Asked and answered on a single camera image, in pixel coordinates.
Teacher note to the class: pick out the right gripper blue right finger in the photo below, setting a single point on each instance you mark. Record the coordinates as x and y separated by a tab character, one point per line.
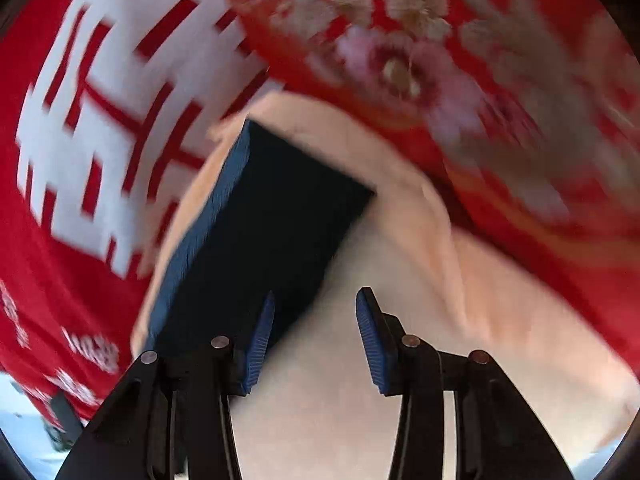
498	434

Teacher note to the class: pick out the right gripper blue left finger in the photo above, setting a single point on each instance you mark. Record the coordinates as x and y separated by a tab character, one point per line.
173	410

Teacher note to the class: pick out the black shorts with grey waistband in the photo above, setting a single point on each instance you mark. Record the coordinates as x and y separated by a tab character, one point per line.
269	228

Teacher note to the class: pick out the peach cushion cloth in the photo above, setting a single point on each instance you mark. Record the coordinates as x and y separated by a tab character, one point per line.
315	413

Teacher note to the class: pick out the red bedspread with white characters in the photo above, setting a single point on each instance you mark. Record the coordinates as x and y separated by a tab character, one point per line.
105	108

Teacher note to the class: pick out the red floral embroidered pillow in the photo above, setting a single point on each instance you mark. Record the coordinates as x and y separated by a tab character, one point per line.
525	112

